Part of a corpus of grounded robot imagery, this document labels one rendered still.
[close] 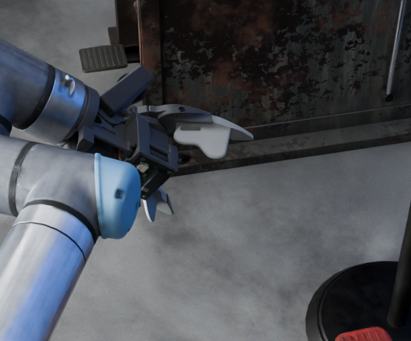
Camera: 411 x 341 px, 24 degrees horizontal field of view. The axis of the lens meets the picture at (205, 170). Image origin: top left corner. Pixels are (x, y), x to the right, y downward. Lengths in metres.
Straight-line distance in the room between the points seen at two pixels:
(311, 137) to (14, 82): 1.67
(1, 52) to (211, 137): 0.25
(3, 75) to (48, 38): 2.02
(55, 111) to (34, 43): 1.99
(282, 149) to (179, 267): 0.46
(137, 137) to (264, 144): 1.53
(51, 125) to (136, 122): 0.10
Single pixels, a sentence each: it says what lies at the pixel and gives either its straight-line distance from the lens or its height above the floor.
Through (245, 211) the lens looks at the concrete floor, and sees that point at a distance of 2.42.
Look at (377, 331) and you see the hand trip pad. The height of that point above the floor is 0.76.
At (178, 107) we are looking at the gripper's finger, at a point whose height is 1.04.
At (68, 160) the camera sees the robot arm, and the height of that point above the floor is 1.11.
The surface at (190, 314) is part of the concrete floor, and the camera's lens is 2.21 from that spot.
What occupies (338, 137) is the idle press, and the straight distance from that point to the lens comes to 2.60.
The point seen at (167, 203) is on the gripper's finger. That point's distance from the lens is 1.18.
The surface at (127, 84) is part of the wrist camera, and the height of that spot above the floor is 1.04.
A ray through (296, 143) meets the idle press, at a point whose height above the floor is 0.03.
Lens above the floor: 1.73
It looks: 43 degrees down
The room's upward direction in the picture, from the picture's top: straight up
